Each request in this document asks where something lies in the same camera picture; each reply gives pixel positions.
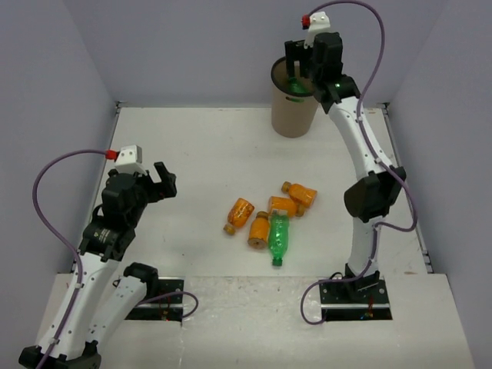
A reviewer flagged green bottle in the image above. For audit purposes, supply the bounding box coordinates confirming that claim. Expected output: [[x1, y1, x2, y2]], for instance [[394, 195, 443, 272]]
[[288, 77, 312, 95], [268, 213, 290, 267]]

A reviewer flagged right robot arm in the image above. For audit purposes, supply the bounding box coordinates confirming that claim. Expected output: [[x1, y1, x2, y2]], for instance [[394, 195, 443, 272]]
[[284, 32, 406, 302]]

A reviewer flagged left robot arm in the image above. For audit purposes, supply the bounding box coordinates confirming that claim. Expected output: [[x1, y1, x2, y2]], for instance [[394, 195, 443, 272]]
[[18, 161, 177, 368]]

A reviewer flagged brown cardboard bin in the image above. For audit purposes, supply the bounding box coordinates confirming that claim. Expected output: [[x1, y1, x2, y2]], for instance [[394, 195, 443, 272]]
[[270, 57, 318, 138]]

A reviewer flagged orange bottle floral label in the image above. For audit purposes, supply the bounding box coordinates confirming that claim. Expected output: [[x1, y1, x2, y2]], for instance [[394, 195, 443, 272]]
[[224, 198, 254, 235]]

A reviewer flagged orange bottle middle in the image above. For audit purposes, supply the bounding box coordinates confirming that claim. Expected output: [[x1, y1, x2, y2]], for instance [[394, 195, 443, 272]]
[[248, 211, 270, 249]]

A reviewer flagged orange bottle centre lying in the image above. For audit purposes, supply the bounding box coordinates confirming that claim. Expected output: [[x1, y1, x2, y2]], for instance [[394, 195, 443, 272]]
[[268, 196, 305, 218]]

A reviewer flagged orange bottle far right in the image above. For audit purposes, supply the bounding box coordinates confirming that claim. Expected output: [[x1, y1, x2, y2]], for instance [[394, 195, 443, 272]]
[[281, 181, 317, 208]]

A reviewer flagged green bottle front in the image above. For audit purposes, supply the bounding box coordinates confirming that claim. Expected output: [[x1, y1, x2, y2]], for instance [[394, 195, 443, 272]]
[[268, 213, 290, 267]]

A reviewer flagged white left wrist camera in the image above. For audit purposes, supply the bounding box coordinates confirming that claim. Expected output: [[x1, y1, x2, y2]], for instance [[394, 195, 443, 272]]
[[115, 145, 146, 175]]

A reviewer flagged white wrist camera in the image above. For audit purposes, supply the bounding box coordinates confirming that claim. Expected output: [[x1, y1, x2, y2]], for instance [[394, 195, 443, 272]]
[[115, 145, 146, 175], [301, 12, 331, 49]]

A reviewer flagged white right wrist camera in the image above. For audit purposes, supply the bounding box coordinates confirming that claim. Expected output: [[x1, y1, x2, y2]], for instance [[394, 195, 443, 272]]
[[301, 12, 331, 49]]

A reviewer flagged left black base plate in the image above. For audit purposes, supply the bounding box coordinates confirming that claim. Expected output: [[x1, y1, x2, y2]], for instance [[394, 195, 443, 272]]
[[125, 275, 185, 322]]

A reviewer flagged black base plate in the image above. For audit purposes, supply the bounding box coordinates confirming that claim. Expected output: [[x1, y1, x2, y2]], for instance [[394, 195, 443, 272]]
[[319, 279, 393, 322], [125, 275, 185, 322]]

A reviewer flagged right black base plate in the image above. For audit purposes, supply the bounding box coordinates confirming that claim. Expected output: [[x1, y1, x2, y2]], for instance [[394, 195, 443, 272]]
[[319, 279, 393, 322]]

